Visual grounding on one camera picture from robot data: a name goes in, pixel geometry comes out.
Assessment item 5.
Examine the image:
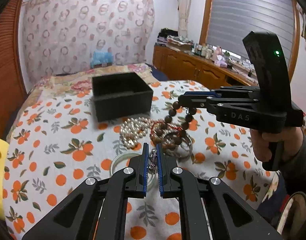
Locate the silver chain pendant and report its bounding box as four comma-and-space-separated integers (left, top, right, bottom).
149, 148, 157, 174

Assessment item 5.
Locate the brown wooden bead bracelet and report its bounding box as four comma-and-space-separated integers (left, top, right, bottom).
152, 100, 198, 151

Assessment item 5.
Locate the white pearl necklace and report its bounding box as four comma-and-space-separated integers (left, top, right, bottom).
119, 116, 156, 149

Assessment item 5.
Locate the silver bangle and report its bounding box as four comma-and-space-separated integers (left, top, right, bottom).
162, 132, 193, 161

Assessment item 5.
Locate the black jewelry box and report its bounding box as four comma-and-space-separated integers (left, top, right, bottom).
92, 72, 153, 122

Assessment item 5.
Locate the right hand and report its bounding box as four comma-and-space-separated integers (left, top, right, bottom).
250, 127, 304, 162

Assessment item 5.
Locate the pale green jade bangle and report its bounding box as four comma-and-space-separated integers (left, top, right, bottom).
109, 151, 156, 191

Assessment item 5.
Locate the wooden cabinet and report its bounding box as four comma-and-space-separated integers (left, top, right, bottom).
153, 45, 257, 89

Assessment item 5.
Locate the stack of folded clothes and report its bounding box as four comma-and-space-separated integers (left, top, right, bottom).
156, 28, 194, 51

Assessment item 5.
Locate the grey window blind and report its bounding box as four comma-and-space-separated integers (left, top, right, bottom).
206, 0, 294, 61

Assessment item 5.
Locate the floral bed quilt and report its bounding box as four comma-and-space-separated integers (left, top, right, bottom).
28, 63, 157, 104

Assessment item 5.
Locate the wooden louvered wardrobe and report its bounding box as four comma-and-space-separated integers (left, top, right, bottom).
0, 0, 27, 140

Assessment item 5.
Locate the patterned lace curtain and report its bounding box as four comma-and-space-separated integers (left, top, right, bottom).
22, 0, 154, 83

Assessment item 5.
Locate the red bead bracelet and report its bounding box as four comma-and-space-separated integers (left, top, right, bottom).
150, 120, 183, 140

